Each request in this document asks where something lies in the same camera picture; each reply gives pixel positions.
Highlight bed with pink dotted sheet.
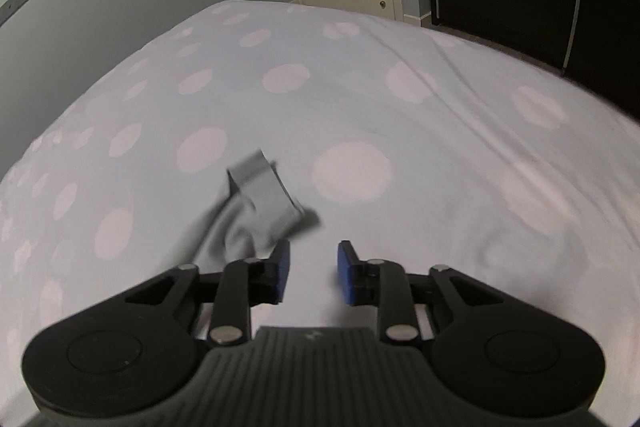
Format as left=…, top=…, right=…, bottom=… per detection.
left=0, top=0, right=640, bottom=427

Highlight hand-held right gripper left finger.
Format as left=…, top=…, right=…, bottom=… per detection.
left=125, top=239, right=292, bottom=349

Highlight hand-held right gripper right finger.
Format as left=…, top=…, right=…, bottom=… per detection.
left=337, top=241, right=502, bottom=349

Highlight grey pants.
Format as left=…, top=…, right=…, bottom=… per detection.
left=181, top=149, right=321, bottom=275

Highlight grey wall plate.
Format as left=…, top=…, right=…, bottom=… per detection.
left=0, top=0, right=32, bottom=26

